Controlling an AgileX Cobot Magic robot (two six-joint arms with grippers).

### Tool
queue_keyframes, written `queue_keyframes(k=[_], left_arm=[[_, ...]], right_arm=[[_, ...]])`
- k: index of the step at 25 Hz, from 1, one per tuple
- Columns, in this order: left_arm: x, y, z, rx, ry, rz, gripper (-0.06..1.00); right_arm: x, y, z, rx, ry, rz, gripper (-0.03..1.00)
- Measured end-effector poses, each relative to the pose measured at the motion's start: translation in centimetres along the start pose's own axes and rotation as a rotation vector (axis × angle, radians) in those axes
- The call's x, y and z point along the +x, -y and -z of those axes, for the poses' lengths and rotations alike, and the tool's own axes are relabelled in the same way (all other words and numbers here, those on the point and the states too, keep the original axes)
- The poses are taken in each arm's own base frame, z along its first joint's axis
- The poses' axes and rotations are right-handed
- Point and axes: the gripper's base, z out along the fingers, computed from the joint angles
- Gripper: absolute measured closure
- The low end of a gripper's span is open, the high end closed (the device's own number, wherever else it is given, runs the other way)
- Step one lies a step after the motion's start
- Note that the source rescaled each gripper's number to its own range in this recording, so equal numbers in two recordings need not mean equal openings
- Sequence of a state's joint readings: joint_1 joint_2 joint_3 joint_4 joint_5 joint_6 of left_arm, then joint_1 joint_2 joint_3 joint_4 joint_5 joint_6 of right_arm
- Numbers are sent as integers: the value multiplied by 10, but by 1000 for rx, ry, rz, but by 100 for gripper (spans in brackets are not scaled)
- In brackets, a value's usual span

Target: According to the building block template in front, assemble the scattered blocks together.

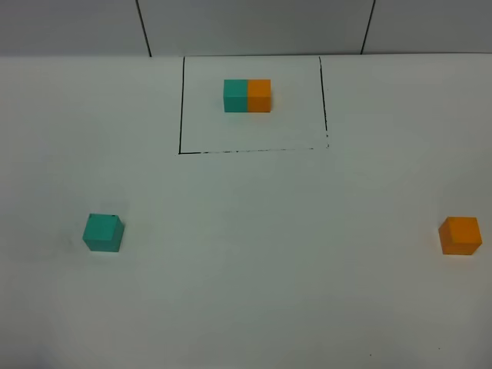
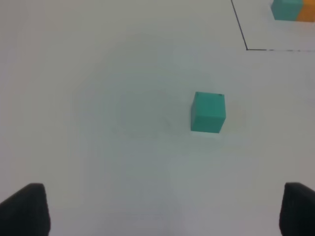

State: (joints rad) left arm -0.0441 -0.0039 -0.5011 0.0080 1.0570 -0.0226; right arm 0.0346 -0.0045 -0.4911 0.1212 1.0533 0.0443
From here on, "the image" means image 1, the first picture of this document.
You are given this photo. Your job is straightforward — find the teal template block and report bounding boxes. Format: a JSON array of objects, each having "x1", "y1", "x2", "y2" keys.
[{"x1": 223, "y1": 79, "x2": 248, "y2": 113}]

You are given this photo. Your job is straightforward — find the orange template block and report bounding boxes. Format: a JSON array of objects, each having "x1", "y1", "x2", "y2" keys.
[{"x1": 248, "y1": 79, "x2": 271, "y2": 113}]

